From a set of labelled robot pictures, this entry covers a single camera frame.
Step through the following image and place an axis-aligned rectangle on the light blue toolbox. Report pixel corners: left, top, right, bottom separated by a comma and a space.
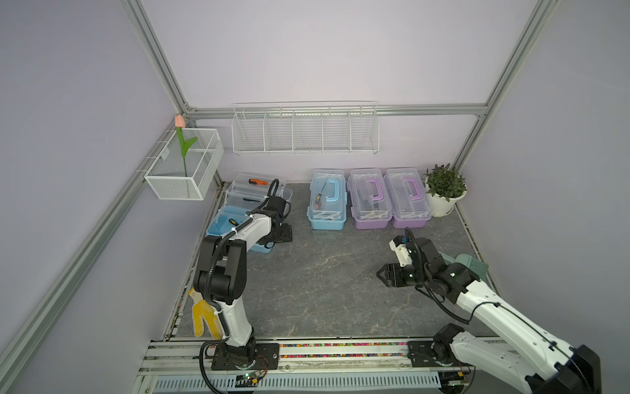
204, 173, 292, 254
307, 169, 348, 231

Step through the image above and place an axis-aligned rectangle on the purple toolbox with ratchet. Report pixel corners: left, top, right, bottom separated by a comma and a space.
348, 168, 393, 230

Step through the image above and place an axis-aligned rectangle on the purple toolbox with wrench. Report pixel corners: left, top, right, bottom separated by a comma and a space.
384, 167, 431, 229

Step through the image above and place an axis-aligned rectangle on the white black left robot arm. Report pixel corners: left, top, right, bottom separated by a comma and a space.
193, 179, 293, 369

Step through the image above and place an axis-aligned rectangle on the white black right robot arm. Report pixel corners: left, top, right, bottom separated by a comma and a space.
377, 229, 602, 393

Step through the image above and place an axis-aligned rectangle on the green dustpan brush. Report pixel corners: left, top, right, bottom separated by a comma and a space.
441, 253, 489, 282

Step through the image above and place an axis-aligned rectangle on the orange screwdriver in lid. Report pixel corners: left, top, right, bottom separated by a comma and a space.
248, 178, 269, 186

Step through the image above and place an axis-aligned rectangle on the white potted green plant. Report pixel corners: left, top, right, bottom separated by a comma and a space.
425, 164, 468, 218

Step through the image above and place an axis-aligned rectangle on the yellow work glove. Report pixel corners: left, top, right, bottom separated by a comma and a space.
189, 289, 224, 341

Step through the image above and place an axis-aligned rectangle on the pink artificial tulip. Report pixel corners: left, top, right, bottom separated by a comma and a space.
174, 114, 198, 177

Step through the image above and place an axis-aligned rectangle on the white wire wall shelf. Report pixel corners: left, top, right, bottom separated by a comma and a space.
231, 101, 380, 155

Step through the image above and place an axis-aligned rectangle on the white mesh wall basket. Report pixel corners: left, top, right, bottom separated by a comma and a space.
144, 128, 224, 201

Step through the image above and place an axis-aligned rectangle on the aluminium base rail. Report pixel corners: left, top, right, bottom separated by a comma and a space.
130, 337, 567, 394

